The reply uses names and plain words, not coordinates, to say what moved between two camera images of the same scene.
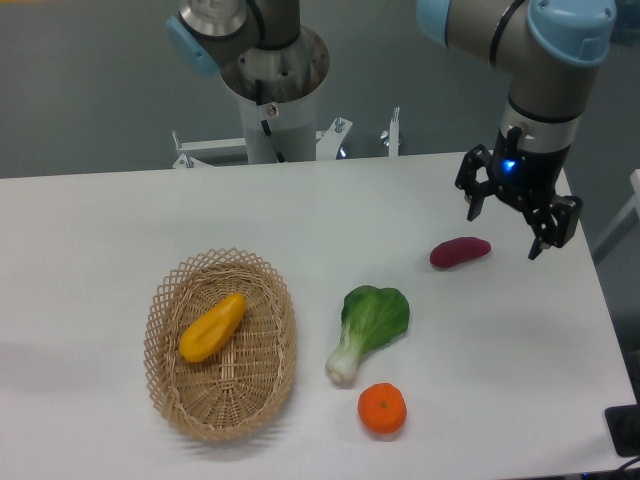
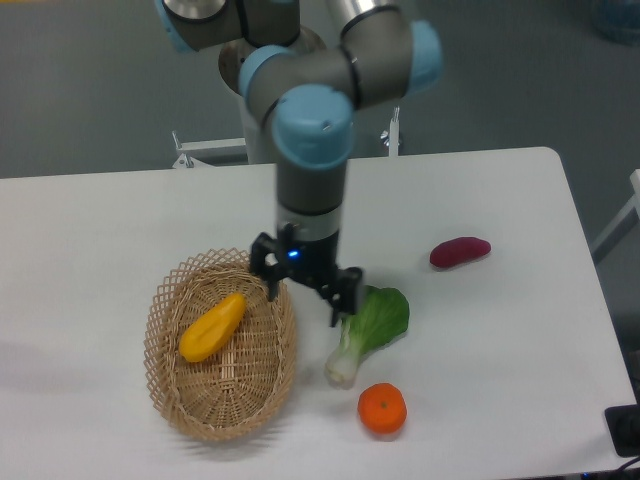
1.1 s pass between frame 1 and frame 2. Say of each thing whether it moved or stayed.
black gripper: moved
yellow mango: stayed
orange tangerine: stayed
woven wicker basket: stayed
